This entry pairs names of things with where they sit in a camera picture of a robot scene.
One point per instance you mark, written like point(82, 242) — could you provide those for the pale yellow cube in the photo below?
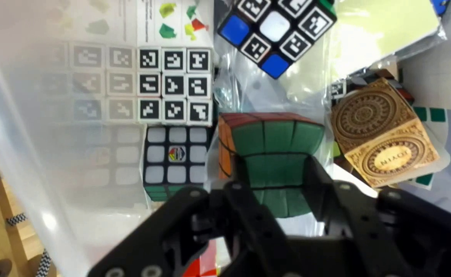
point(379, 36)

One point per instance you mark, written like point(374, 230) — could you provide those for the clear plastic storage box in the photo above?
point(29, 154)

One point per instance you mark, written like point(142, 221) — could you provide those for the white cube with logo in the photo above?
point(176, 154)

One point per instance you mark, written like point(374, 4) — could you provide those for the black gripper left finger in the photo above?
point(240, 171)

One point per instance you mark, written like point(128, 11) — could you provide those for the red green orange Rubik's cube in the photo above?
point(273, 148)

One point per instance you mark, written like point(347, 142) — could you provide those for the white instruction sheet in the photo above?
point(173, 24)

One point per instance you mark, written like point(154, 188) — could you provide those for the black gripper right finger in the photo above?
point(319, 178)

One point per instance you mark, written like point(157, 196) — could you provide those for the Rubik's cube with marker tags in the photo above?
point(276, 36)

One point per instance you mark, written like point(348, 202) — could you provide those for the white cube with marker tags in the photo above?
point(176, 85)

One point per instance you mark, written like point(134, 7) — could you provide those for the engraved wooden puzzle box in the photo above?
point(383, 133)

